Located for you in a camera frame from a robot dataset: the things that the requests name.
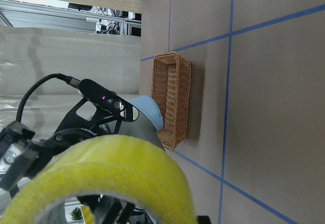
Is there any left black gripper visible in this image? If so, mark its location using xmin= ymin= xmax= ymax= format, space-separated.
xmin=1 ymin=99 xmax=122 ymax=196

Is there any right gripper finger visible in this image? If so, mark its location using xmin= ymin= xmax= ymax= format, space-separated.
xmin=197 ymin=215 xmax=211 ymax=224

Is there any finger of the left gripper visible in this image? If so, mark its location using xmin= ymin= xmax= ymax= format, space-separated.
xmin=77 ymin=195 xmax=135 ymax=223

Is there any yellow tape roll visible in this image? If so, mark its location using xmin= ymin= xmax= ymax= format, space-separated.
xmin=1 ymin=135 xmax=197 ymax=223

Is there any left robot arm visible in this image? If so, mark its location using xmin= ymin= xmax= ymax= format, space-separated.
xmin=1 ymin=94 xmax=164 ymax=223

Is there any brown wicker basket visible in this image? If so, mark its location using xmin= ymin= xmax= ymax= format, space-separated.
xmin=151 ymin=52 xmax=191 ymax=151

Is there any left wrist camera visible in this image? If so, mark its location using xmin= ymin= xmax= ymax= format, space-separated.
xmin=77 ymin=79 xmax=140 ymax=122

